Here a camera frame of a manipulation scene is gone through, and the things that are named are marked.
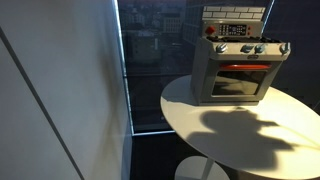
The white round table base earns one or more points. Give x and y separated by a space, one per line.
199 168

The red dial on backsplash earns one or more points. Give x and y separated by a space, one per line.
210 30

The grey toy stove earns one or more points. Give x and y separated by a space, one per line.
235 26

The blue stove knob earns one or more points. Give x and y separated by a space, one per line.
285 48
247 48
221 48
259 48

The red oven door handle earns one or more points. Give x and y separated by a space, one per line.
244 66

